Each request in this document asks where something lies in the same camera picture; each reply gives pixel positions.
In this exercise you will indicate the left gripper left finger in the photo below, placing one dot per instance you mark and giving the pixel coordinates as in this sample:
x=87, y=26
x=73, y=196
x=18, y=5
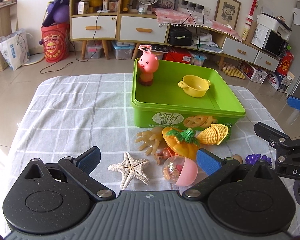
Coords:
x=78, y=170

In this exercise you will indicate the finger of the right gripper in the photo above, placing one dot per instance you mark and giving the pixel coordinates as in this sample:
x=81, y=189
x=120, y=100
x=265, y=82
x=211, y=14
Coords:
x=294, y=102
x=277, y=139

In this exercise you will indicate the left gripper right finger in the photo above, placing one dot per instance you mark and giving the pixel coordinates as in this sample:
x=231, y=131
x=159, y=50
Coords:
x=217, y=170

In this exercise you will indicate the tan rubber octopus toy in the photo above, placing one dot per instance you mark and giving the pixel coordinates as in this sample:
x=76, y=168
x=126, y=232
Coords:
x=238, y=158

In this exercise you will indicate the purple toy grapes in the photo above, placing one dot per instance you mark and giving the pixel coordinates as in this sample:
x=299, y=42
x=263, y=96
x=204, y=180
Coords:
x=253, y=158

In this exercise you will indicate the toy corn cob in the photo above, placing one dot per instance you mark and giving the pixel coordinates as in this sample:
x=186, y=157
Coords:
x=215, y=134

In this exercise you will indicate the pink capsule ball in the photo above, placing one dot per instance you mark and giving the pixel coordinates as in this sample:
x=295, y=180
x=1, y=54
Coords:
x=180, y=171

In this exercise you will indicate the orange toy pumpkin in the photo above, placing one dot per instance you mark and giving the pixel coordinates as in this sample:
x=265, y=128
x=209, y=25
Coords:
x=182, y=142

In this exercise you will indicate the beige starfish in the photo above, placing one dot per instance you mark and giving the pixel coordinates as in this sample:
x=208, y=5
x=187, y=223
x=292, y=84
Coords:
x=130, y=168

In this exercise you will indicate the yellow toy pot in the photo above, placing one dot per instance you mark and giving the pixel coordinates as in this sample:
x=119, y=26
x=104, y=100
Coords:
x=194, y=86

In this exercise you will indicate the pink pig toy figure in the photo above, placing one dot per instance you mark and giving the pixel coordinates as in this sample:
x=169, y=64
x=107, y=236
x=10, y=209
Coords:
x=148, y=64

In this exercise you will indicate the grey checked cloth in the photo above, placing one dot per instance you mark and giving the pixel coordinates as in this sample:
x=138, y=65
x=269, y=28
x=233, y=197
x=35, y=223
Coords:
x=70, y=114

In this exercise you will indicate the tan rubber hand toy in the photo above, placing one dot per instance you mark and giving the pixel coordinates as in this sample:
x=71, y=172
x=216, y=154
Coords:
x=154, y=144

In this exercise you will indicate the black microwave oven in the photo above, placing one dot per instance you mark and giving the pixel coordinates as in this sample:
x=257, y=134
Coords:
x=269, y=41

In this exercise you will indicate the yellow egg tray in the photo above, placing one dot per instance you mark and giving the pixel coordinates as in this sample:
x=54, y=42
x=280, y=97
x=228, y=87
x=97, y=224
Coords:
x=232, y=71

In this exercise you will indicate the green plastic storage box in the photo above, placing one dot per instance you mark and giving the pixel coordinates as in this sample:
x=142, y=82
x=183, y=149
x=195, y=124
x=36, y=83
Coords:
x=165, y=104

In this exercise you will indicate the red cardboard box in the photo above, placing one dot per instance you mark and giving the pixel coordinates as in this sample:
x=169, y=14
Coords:
x=177, y=54

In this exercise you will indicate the red gift bucket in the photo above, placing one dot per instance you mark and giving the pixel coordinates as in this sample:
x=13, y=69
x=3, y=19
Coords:
x=55, y=42

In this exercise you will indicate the black bag on shelf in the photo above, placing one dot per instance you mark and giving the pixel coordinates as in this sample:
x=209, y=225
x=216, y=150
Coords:
x=179, y=36

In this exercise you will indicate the white paper shopping bag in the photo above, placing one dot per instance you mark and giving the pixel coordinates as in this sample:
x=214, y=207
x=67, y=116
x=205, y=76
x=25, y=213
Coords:
x=14, y=49

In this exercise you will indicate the purple plush toy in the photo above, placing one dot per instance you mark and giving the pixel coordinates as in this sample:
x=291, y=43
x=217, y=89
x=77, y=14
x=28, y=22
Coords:
x=58, y=12

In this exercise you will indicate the wooden tv cabinet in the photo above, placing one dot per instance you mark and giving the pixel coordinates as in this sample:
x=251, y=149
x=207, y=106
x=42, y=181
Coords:
x=140, y=29

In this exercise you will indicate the pink table runner cloth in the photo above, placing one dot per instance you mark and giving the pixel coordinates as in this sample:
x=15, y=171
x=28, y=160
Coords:
x=176, y=18

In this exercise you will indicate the cartoon girl picture frame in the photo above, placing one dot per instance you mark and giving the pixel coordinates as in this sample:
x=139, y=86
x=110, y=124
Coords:
x=227, y=12

